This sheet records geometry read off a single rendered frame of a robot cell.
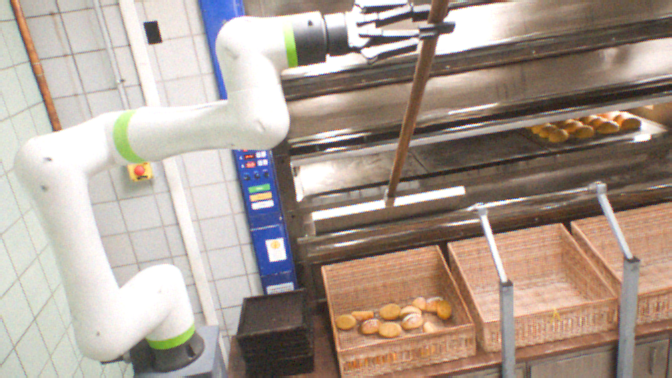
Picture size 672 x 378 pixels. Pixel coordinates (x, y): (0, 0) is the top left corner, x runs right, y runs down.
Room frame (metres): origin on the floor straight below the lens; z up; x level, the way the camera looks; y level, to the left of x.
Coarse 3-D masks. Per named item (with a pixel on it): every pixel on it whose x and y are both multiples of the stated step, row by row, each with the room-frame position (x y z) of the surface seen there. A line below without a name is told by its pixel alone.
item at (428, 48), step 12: (444, 0) 0.97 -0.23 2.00; (432, 12) 1.00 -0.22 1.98; (444, 12) 1.00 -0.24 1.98; (432, 48) 1.07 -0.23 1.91; (420, 60) 1.11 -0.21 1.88; (432, 60) 1.11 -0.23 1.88; (420, 72) 1.14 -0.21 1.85; (420, 84) 1.17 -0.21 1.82; (420, 96) 1.21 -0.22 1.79; (408, 108) 1.26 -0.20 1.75; (408, 120) 1.30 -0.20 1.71; (408, 132) 1.34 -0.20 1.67; (408, 144) 1.40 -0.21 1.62; (396, 156) 1.47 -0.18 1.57; (396, 168) 1.52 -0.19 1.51; (396, 180) 1.59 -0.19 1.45
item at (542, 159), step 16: (592, 144) 2.37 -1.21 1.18; (608, 144) 2.33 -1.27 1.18; (624, 144) 2.32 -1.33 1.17; (640, 144) 2.32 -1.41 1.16; (656, 144) 2.33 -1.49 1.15; (512, 160) 2.32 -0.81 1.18; (528, 160) 2.29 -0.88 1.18; (544, 160) 2.30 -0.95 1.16; (560, 160) 2.30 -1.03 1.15; (416, 176) 2.30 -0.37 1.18; (432, 176) 2.27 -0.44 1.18; (448, 176) 2.27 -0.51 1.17; (464, 176) 2.27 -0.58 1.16; (480, 176) 2.28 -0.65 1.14; (336, 192) 2.26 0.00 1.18; (352, 192) 2.24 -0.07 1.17; (368, 192) 2.25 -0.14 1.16; (384, 192) 2.25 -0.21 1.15
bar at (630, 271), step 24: (552, 192) 1.92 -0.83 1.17; (576, 192) 1.92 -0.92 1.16; (600, 192) 1.92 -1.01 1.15; (432, 216) 1.89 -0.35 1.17; (480, 216) 1.89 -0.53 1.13; (312, 240) 1.86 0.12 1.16; (624, 240) 1.78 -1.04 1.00; (624, 264) 1.73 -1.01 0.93; (504, 288) 1.67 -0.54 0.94; (624, 288) 1.72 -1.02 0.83; (504, 312) 1.67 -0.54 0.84; (624, 312) 1.71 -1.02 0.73; (504, 336) 1.67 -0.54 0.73; (624, 336) 1.70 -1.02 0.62; (504, 360) 1.68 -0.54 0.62; (624, 360) 1.70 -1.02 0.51
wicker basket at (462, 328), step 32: (384, 256) 2.22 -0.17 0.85; (416, 256) 2.22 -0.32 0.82; (352, 288) 2.18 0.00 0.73; (384, 288) 2.18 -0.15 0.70; (416, 288) 2.18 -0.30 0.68; (448, 288) 2.08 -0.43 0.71; (384, 320) 2.10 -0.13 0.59; (448, 320) 2.02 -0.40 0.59; (352, 352) 1.74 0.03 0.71; (384, 352) 1.75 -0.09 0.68; (416, 352) 1.84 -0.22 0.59; (448, 352) 1.77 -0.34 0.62
